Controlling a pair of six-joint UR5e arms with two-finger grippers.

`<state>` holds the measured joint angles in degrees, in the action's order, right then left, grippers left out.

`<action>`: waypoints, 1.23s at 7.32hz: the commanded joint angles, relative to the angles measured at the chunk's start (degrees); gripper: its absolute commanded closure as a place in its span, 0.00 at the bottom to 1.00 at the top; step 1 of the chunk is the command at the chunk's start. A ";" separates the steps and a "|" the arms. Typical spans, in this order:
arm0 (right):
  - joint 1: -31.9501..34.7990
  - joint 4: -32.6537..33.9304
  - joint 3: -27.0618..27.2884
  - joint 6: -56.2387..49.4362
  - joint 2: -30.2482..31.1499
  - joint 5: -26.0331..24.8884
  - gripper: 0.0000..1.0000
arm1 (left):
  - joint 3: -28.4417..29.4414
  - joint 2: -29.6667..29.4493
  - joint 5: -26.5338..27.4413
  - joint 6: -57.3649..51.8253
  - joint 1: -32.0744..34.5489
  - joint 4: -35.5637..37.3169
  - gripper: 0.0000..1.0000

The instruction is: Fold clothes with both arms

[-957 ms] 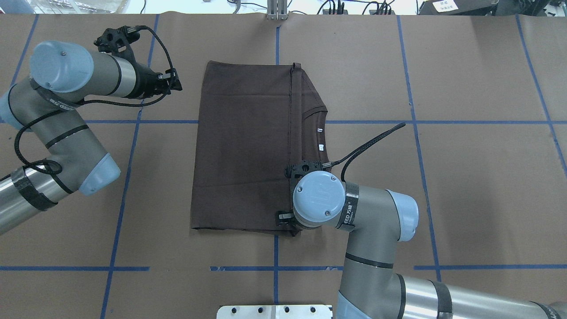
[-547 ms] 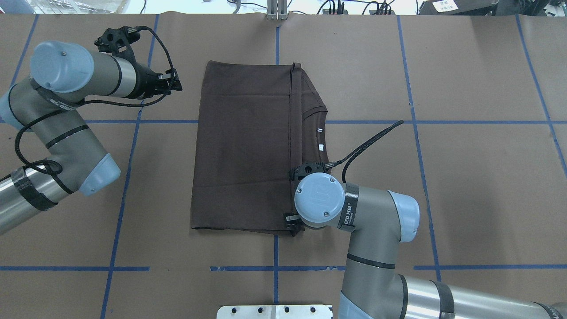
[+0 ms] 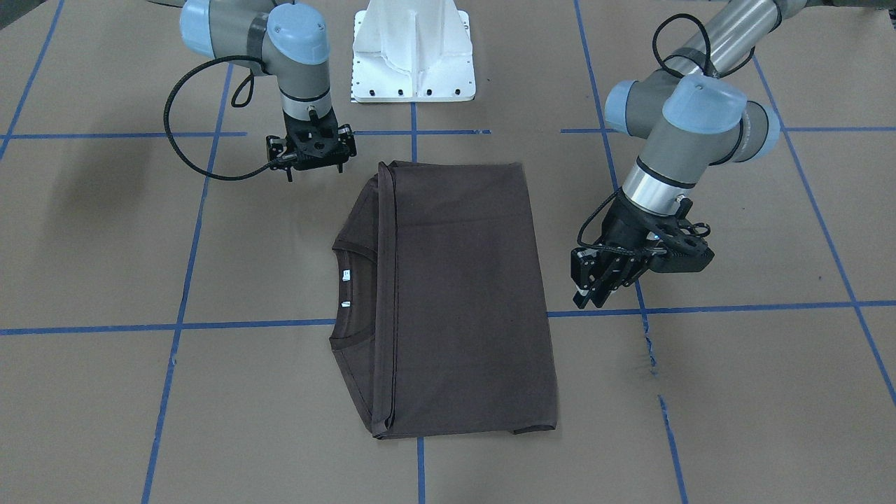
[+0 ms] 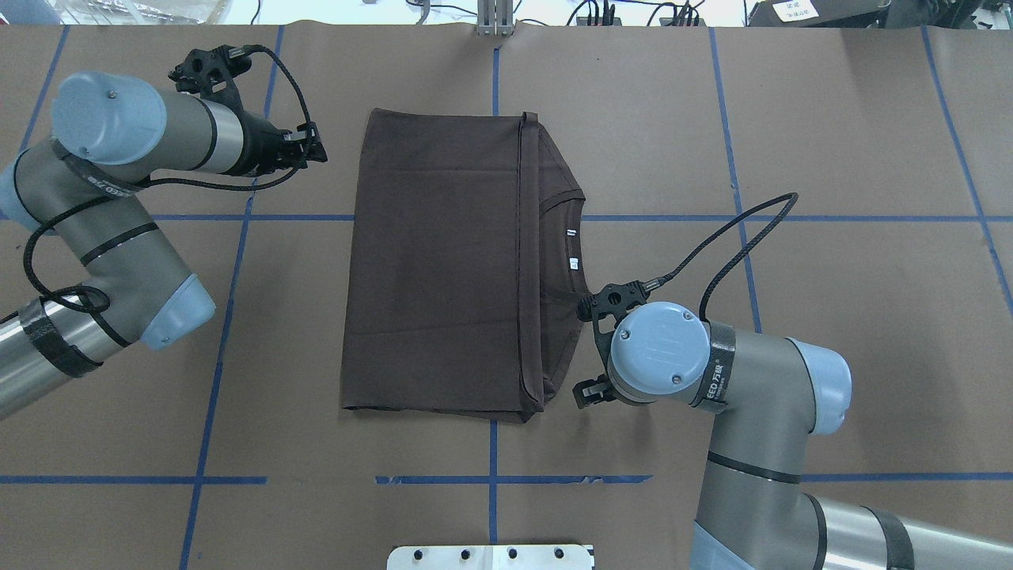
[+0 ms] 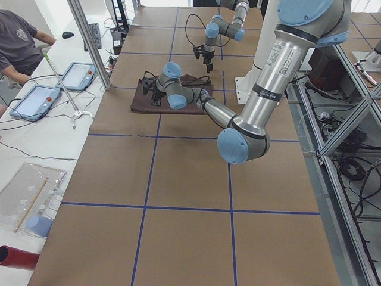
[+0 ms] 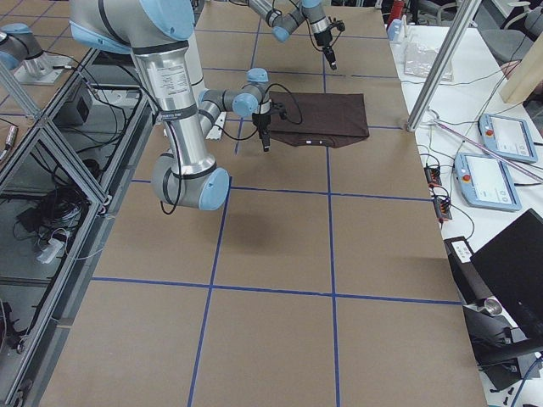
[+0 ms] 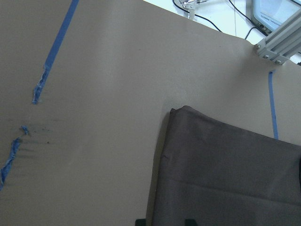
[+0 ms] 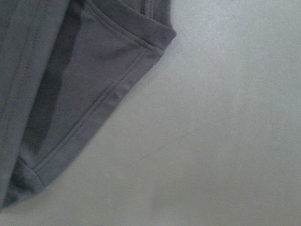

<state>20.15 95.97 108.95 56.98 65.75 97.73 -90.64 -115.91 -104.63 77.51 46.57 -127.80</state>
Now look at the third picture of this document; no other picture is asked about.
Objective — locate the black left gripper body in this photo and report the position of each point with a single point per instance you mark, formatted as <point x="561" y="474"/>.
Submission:
<point x="625" y="229"/>

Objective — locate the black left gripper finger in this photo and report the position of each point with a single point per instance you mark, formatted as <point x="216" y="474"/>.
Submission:
<point x="612" y="271"/>
<point x="581" y="262"/>

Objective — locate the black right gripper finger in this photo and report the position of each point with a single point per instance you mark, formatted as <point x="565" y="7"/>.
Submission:
<point x="280" y="156"/>
<point x="346" y="146"/>

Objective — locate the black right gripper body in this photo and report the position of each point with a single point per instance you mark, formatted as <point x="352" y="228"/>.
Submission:
<point x="276" y="147"/>

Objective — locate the dark brown t-shirt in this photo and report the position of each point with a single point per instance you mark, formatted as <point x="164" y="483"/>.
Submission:
<point x="442" y="326"/>

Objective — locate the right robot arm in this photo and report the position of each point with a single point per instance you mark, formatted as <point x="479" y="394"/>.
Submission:
<point x="288" y="41"/>

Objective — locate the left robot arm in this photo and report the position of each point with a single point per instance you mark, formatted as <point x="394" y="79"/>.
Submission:
<point x="752" y="169"/>

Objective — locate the long blue tape line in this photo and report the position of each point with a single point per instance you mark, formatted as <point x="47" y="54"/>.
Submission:
<point x="420" y="441"/>

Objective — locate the crossing blue tape line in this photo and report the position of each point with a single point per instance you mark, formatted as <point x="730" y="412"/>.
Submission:
<point x="298" y="323"/>

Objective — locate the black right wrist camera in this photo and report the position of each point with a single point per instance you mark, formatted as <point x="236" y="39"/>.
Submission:
<point x="313" y="143"/>

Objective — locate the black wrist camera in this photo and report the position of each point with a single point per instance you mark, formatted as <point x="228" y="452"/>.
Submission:
<point x="682" y="245"/>
<point x="313" y="143"/>

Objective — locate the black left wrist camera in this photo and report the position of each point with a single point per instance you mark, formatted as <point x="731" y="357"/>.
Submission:
<point x="682" y="245"/>

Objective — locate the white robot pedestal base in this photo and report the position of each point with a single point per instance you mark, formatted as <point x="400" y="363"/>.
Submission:
<point x="412" y="51"/>

